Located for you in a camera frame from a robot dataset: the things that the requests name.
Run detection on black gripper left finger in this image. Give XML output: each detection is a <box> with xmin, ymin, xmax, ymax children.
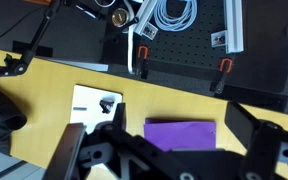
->
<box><xmin>43</xmin><ymin>122</ymin><xmax>88</xmax><ymax>180</ymax></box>

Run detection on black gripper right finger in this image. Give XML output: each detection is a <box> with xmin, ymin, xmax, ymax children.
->
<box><xmin>224</xmin><ymin>101</ymin><xmax>285</xmax><ymax>180</ymax></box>

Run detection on purple cloth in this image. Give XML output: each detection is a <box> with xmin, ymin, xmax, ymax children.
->
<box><xmin>143</xmin><ymin>117</ymin><xmax>217</xmax><ymax>153</ymax></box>

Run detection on black tape strip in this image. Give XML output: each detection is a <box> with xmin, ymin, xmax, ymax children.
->
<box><xmin>221</xmin><ymin>84</ymin><xmax>288</xmax><ymax>112</ymax></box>
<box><xmin>12</xmin><ymin>40</ymin><xmax>54</xmax><ymax>58</ymax></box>

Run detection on long aluminium extrusion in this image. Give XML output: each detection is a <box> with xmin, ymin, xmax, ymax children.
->
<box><xmin>211</xmin><ymin>0</ymin><xmax>245</xmax><ymax>55</ymax></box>

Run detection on black rod with knob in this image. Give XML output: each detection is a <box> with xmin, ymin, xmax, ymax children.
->
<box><xmin>63</xmin><ymin>0</ymin><xmax>140</xmax><ymax>44</ymax></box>

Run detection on short aluminium extrusion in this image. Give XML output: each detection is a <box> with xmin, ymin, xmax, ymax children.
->
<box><xmin>133</xmin><ymin>0</ymin><xmax>159</xmax><ymax>41</ymax></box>

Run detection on round brass knob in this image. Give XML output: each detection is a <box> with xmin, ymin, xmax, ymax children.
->
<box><xmin>111</xmin><ymin>7</ymin><xmax>131</xmax><ymax>28</ymax></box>

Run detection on orange handled black clamp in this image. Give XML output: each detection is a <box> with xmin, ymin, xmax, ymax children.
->
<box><xmin>135</xmin><ymin>45</ymin><xmax>150</xmax><ymax>80</ymax></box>
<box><xmin>210</xmin><ymin>57</ymin><xmax>235</xmax><ymax>95</ymax></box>

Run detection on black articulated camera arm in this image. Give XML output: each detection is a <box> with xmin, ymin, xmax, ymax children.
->
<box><xmin>0</xmin><ymin>0</ymin><xmax>64</xmax><ymax>79</ymax></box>

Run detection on white flat strap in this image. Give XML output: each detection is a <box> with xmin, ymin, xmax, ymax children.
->
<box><xmin>123</xmin><ymin>0</ymin><xmax>142</xmax><ymax>75</ymax></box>

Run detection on light blue coiled cable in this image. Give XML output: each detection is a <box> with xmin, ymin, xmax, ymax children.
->
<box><xmin>153</xmin><ymin>0</ymin><xmax>198</xmax><ymax>33</ymax></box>

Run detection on thin black floor cable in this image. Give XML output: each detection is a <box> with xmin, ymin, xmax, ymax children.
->
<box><xmin>0</xmin><ymin>5</ymin><xmax>49</xmax><ymax>45</ymax></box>

